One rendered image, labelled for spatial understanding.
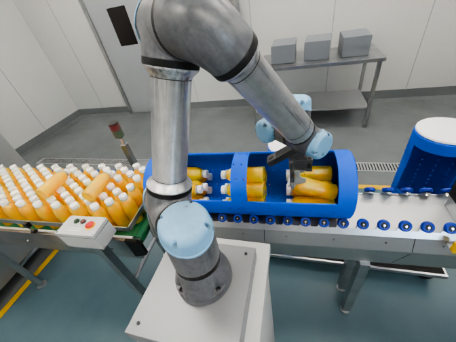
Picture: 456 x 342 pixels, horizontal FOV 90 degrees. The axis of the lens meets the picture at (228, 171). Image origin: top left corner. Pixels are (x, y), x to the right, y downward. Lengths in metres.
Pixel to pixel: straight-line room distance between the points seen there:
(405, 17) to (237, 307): 4.09
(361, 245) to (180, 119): 0.94
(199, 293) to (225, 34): 0.53
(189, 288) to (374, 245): 0.83
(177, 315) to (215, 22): 0.61
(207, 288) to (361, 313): 1.50
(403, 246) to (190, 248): 0.94
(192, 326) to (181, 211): 0.27
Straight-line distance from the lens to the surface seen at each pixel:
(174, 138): 0.52
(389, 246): 1.21
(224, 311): 0.64
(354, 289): 1.64
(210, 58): 0.39
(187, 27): 0.39
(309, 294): 1.96
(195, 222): 0.50
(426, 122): 1.72
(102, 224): 1.15
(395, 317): 2.04
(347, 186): 0.92
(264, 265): 0.74
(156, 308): 0.69
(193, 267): 0.54
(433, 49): 4.53
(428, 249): 1.26
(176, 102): 0.50
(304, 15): 4.04
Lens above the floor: 1.80
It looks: 39 degrees down
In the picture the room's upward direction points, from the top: 12 degrees counter-clockwise
